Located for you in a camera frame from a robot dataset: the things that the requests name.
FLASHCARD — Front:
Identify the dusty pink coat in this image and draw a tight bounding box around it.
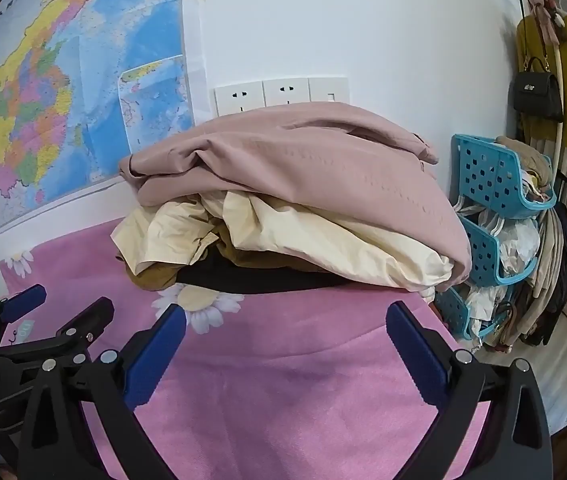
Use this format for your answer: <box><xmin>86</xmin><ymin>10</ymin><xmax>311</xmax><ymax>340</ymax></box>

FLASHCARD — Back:
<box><xmin>118</xmin><ymin>102</ymin><xmax>472</xmax><ymax>284</ymax></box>

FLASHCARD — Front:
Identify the pink daisy bed sheet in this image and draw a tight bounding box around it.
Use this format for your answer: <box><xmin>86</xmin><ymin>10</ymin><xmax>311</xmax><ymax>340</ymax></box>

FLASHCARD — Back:
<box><xmin>0</xmin><ymin>214</ymin><xmax>492</xmax><ymax>480</ymax></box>

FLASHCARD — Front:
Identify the black garment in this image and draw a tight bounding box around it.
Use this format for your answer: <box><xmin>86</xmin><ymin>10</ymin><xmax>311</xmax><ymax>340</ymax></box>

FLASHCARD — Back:
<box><xmin>176</xmin><ymin>248</ymin><xmax>351</xmax><ymax>295</ymax></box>

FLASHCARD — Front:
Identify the cream jacket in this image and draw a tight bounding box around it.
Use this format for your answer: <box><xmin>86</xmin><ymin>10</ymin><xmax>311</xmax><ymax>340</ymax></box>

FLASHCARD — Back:
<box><xmin>111</xmin><ymin>191</ymin><xmax>455</xmax><ymax>298</ymax></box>

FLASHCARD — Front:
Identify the blue plastic storage rack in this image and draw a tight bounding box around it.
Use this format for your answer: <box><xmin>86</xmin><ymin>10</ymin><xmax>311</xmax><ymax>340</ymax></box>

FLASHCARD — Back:
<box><xmin>435</xmin><ymin>134</ymin><xmax>557</xmax><ymax>340</ymax></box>

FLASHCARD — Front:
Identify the black handbag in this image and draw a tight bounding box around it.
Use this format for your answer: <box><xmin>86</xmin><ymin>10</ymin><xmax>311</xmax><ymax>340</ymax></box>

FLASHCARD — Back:
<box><xmin>512</xmin><ymin>56</ymin><xmax>563</xmax><ymax>122</ymax></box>

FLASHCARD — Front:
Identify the plush toy pendant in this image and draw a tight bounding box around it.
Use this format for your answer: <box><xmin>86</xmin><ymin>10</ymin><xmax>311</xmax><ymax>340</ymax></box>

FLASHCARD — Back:
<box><xmin>529</xmin><ymin>0</ymin><xmax>565</xmax><ymax>47</ymax></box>

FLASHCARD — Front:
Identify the colourful wall map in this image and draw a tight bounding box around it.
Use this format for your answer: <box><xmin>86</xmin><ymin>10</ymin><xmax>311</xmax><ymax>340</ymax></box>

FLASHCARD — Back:
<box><xmin>0</xmin><ymin>0</ymin><xmax>194</xmax><ymax>231</ymax></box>

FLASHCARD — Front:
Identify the white wall socket panel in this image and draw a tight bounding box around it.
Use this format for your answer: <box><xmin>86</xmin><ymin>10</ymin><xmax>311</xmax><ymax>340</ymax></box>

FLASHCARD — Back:
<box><xmin>213</xmin><ymin>76</ymin><xmax>351</xmax><ymax>116</ymax></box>

